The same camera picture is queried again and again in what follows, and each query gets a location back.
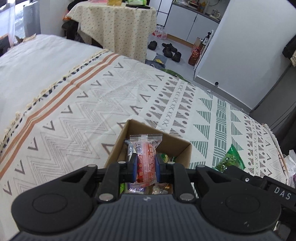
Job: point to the red oil bottle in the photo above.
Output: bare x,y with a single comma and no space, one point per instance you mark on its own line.
194,56

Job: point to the green cake packet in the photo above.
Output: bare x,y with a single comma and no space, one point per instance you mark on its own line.
161,188

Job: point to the glass kettle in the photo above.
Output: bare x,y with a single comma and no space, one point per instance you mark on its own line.
215,14

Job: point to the brown paper bag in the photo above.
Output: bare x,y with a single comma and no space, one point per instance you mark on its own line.
197,42

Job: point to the dark clothes pile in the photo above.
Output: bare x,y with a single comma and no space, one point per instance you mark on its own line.
71,30

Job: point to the table with dotted tablecloth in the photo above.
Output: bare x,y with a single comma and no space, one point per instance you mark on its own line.
115,27

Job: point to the dark blue cloth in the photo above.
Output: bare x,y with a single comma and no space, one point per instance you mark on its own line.
160,59

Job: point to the patterned printed blanket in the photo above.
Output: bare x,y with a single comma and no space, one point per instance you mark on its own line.
92,104

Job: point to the black slipper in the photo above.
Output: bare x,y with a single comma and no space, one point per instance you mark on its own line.
167,53
177,56
152,45
170,46

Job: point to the pink box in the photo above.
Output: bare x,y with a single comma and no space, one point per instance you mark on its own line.
98,1

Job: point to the white cabinet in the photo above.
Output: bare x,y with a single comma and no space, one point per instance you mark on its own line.
185,23

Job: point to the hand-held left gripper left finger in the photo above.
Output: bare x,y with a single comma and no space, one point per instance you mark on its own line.
134,169

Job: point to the pink pack of water bottles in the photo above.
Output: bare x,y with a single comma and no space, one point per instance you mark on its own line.
160,32

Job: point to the white plastic bag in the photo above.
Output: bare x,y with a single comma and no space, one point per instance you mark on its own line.
290,162

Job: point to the frosted glass sliding door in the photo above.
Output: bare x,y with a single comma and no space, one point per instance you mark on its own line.
161,11

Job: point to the black flat remote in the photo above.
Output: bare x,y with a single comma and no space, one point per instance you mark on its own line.
138,7

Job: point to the dark green snack packet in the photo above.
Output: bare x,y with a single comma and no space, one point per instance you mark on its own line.
167,157

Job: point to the green tissue pack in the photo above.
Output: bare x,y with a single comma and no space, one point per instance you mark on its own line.
136,2

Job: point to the clear red print snack packet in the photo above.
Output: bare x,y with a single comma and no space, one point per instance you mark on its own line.
145,162

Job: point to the brown cardboard box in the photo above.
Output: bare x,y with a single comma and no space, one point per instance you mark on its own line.
148,129

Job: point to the white paper sheet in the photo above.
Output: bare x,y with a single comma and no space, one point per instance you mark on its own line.
150,55

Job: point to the black jacket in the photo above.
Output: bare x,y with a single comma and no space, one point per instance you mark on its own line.
290,46

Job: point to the purple snack packet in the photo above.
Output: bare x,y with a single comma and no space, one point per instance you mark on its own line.
134,188

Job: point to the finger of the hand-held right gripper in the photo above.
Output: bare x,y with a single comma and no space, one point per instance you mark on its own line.
240,175

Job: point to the window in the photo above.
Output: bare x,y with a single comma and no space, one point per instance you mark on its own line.
10,18

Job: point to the kitchen clutter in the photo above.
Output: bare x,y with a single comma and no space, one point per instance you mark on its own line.
192,5

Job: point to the beige garment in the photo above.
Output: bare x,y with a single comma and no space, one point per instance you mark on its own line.
293,59

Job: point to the black spray bottle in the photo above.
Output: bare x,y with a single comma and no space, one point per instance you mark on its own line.
207,39

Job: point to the white bedsheet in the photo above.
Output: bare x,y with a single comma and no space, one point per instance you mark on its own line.
34,64

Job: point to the clear bottle of yellow drink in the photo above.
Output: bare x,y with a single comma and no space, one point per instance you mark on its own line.
114,2

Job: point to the bright green snack packet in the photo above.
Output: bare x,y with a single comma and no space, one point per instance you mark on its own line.
231,157

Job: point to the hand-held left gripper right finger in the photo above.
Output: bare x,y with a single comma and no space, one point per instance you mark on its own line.
158,169

